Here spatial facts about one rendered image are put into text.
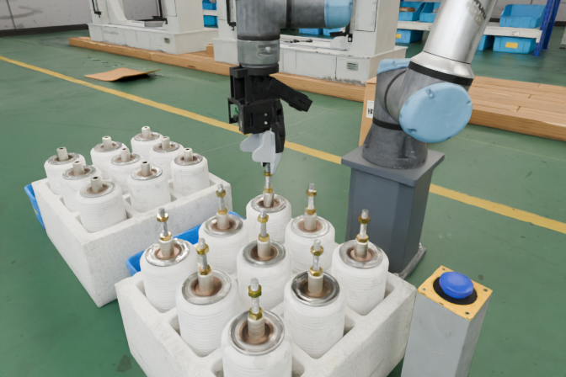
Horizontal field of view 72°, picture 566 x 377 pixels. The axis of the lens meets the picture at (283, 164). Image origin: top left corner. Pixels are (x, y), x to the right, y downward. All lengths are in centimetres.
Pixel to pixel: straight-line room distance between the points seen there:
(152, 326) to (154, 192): 38
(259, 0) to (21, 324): 84
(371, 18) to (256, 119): 194
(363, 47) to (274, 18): 197
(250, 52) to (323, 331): 46
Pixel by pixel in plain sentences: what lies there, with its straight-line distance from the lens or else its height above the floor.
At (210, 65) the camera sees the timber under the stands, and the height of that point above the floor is 6.
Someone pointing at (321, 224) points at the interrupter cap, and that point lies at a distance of 76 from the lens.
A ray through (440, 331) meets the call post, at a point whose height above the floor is 27.
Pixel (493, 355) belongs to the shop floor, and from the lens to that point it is 96.
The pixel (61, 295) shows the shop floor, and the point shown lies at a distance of 111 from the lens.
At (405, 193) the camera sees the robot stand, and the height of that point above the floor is 25.
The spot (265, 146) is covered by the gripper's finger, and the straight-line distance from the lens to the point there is 73.
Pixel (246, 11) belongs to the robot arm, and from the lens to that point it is 67.
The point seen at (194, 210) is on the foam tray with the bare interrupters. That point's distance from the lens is 103.
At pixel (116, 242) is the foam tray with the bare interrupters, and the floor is 15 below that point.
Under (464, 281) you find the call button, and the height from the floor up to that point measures 33.
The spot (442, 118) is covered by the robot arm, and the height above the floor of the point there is 46.
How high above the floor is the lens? 67
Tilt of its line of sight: 25 degrees down
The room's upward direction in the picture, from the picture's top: straight up
